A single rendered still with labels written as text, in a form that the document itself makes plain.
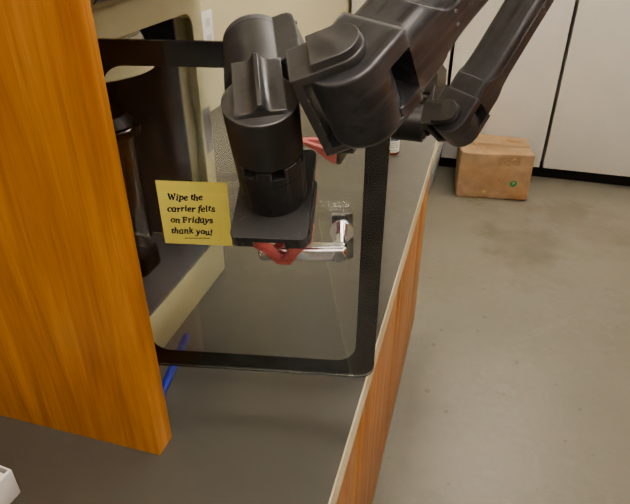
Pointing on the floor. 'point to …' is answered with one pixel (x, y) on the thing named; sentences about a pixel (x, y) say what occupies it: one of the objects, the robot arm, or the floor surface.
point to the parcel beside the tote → (494, 168)
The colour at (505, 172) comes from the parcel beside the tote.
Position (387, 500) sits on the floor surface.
